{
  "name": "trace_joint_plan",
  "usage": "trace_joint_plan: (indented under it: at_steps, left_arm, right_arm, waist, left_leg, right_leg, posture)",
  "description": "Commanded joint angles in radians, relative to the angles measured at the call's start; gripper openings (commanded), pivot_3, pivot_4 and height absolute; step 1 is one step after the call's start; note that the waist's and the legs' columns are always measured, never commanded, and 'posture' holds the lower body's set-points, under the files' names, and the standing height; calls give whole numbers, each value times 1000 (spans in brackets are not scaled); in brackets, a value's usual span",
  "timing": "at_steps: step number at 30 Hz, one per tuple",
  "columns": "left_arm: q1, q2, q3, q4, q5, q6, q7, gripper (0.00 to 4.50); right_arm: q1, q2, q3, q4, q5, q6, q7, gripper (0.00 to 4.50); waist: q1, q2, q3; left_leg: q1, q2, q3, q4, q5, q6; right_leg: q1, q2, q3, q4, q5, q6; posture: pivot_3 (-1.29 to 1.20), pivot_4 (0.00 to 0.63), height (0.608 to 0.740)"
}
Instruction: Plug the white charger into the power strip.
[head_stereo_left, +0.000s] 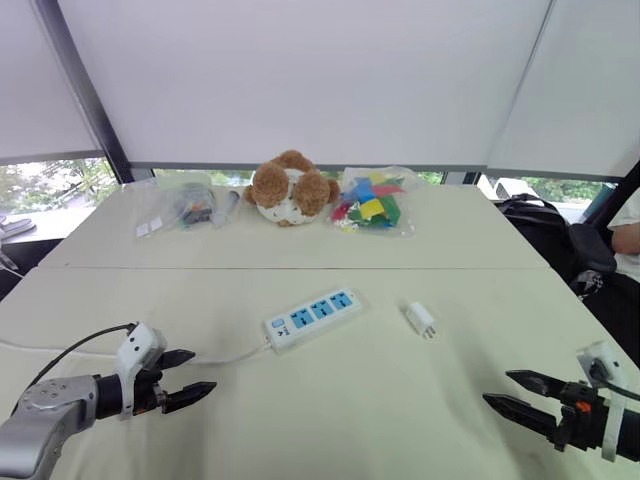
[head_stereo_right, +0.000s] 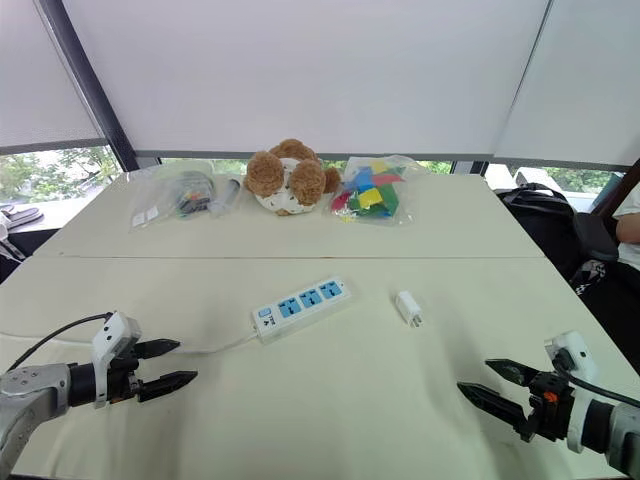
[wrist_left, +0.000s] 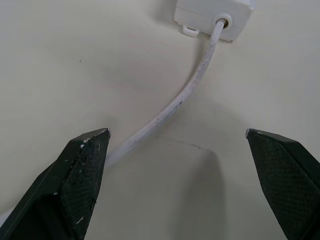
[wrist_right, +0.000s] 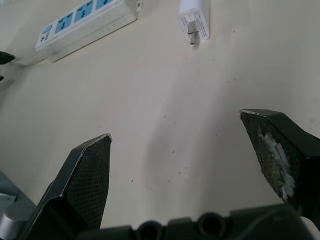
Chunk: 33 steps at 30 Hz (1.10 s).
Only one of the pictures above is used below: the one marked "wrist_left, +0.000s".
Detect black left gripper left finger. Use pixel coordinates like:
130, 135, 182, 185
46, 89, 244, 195
0, 127, 112, 240

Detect white power strip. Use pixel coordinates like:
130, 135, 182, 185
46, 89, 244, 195
173, 0, 256, 43

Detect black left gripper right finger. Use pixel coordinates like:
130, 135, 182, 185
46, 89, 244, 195
245, 128, 320, 240

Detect white cable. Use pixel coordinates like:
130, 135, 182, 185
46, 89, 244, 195
0, 19, 225, 221

